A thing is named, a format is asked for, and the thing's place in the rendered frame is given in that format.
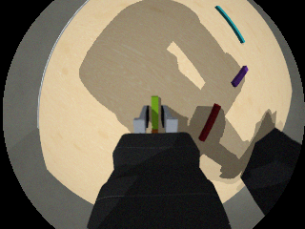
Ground dark red rod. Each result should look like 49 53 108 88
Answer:
199 103 221 141

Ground lime green rod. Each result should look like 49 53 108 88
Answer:
152 96 158 129

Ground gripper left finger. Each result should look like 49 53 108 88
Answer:
133 105 149 134

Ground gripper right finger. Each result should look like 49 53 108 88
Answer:
161 105 178 133

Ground purple rod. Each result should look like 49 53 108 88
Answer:
231 66 249 87

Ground turquoise rod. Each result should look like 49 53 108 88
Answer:
215 6 245 44

